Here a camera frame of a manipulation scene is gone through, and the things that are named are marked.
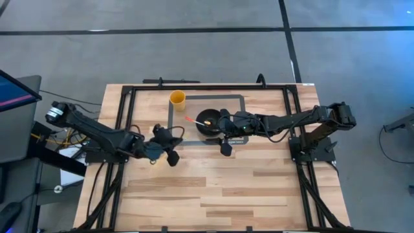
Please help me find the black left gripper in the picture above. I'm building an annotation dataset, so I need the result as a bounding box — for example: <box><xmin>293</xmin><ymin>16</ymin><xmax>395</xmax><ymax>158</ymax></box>
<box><xmin>142</xmin><ymin>135</ymin><xmax>184</xmax><ymax>168</ymax></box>

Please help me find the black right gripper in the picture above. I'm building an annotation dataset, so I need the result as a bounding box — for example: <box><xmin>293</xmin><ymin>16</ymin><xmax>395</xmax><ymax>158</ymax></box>
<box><xmin>205</xmin><ymin>109</ymin><xmax>260</xmax><ymax>157</ymax></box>

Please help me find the dark round bowl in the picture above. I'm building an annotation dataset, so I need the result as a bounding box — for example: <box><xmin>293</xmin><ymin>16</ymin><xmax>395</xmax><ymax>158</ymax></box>
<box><xmin>195</xmin><ymin>108</ymin><xmax>223</xmax><ymax>137</ymax></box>

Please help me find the yellow plastic cup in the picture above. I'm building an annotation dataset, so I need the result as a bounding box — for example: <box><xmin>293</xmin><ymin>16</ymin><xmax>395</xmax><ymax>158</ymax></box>
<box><xmin>169</xmin><ymin>89</ymin><xmax>187</xmax><ymax>113</ymax></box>

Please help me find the clear mat grey border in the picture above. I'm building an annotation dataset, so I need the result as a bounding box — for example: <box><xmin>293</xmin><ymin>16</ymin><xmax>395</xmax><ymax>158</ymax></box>
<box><xmin>166</xmin><ymin>94</ymin><xmax>250</xmax><ymax>147</ymax></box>

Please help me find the computer monitor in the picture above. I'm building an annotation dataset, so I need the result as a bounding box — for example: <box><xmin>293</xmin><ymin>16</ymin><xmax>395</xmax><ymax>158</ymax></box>
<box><xmin>0</xmin><ymin>74</ymin><xmax>43</xmax><ymax>164</ymax></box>
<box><xmin>0</xmin><ymin>69</ymin><xmax>43</xmax><ymax>113</ymax></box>

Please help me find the grey stand leg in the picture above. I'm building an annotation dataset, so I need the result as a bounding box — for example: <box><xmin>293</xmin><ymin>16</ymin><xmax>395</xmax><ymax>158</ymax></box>
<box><xmin>382</xmin><ymin>107</ymin><xmax>414</xmax><ymax>134</ymax></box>

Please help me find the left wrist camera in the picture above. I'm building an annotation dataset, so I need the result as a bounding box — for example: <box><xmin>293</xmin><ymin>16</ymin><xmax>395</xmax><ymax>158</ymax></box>
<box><xmin>152</xmin><ymin>123</ymin><xmax>166</xmax><ymax>137</ymax></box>

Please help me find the black table frame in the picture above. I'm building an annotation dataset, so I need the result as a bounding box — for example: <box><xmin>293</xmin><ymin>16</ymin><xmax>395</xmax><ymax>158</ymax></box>
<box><xmin>76</xmin><ymin>84</ymin><xmax>350</xmax><ymax>232</ymax></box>

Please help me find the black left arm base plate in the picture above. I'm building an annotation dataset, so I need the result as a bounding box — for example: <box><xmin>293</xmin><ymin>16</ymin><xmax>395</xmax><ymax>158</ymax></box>
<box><xmin>85</xmin><ymin>137</ymin><xmax>132</xmax><ymax>164</ymax></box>

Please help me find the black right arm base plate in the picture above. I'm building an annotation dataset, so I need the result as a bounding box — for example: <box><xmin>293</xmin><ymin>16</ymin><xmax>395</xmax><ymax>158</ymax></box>
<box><xmin>289</xmin><ymin>135</ymin><xmax>336</xmax><ymax>163</ymax></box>

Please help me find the yellow cable bundle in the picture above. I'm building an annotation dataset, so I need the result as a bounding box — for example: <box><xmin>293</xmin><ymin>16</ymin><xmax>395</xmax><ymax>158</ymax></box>
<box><xmin>30</xmin><ymin>128</ymin><xmax>88</xmax><ymax>148</ymax></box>

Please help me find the black floor cable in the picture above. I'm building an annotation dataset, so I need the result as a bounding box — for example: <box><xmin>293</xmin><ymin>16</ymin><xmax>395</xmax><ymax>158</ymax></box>
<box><xmin>378</xmin><ymin>125</ymin><xmax>414</xmax><ymax>165</ymax></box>

